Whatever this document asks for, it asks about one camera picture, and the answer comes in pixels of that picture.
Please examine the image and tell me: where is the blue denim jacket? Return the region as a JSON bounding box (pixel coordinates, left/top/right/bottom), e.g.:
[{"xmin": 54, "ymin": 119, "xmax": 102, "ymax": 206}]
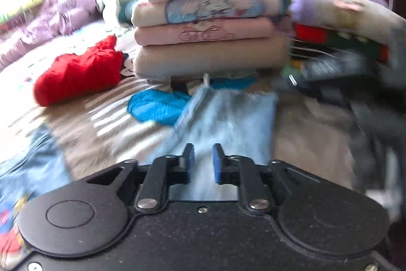
[{"xmin": 0, "ymin": 80, "xmax": 280, "ymax": 268}]

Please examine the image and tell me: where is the striped colourful clothes pile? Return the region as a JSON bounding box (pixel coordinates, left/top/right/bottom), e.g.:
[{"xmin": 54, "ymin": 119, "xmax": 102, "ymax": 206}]
[{"xmin": 290, "ymin": 23, "xmax": 389, "ymax": 69}]

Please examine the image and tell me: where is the Mickey Mouse bed blanket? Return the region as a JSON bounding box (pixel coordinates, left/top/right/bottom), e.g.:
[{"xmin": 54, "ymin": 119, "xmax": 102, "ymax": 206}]
[{"xmin": 0, "ymin": 20, "xmax": 356, "ymax": 192}]

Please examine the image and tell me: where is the purple floral folded garment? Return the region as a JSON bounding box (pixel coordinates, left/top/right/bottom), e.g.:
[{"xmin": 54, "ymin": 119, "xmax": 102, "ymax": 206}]
[{"xmin": 288, "ymin": 0, "xmax": 405, "ymax": 44}]

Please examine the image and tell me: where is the beige folded garment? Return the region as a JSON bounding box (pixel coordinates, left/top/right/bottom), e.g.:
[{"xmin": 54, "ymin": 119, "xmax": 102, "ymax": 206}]
[{"xmin": 133, "ymin": 35, "xmax": 290, "ymax": 80}]

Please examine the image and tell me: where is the red knit sweater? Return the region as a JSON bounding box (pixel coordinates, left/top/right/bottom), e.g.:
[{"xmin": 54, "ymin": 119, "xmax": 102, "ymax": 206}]
[{"xmin": 33, "ymin": 35, "xmax": 124, "ymax": 107}]

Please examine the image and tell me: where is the pink folded garment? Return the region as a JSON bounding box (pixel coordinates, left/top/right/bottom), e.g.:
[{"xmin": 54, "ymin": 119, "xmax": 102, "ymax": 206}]
[{"xmin": 134, "ymin": 17, "xmax": 275, "ymax": 46}]

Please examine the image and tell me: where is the purple crumpled duvet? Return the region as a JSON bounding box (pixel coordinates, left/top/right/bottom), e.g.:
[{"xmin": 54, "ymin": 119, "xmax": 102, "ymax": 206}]
[{"xmin": 1, "ymin": 0, "xmax": 98, "ymax": 69}]

